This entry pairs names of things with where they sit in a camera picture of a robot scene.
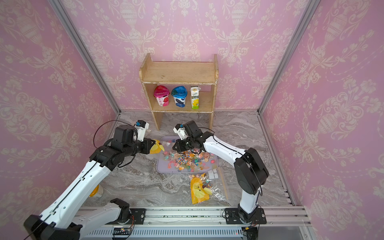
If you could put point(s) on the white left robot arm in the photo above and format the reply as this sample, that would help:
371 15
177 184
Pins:
58 221

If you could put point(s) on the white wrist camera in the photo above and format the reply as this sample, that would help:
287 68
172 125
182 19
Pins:
141 126
180 130

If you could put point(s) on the pile of colourful candies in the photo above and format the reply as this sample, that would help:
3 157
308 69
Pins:
189 159

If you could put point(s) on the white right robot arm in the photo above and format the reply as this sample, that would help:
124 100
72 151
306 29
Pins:
251 172

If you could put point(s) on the lavender plastic tray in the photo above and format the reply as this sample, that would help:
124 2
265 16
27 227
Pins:
163 166

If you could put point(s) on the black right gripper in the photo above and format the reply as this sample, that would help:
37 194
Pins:
181 148

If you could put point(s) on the blue lid yogurt cup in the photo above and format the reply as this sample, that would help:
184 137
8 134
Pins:
180 94

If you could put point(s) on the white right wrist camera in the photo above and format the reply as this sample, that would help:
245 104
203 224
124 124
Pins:
180 130

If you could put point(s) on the green white juice carton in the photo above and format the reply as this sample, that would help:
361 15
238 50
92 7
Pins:
195 97

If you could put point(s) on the orange lid cup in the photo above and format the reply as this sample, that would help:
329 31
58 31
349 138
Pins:
97 192

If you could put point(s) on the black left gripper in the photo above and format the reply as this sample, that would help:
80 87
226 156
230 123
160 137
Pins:
148 145

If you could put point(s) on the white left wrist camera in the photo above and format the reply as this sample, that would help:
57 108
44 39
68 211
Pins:
141 126

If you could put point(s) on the pink lid yogurt cup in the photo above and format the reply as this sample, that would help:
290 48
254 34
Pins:
161 93

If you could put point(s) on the ziploc candy bag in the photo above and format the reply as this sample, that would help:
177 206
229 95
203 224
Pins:
208 187
164 147

